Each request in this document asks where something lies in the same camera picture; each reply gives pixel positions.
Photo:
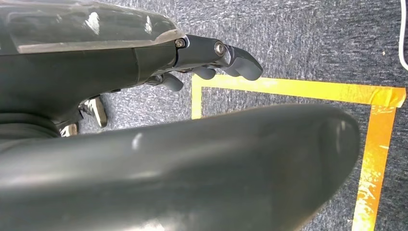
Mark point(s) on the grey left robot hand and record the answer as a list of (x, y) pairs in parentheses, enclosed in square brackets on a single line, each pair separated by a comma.
[(79, 63)]

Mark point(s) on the yellow floor tape square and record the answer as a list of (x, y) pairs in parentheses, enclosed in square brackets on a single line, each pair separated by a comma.
[(376, 153)]

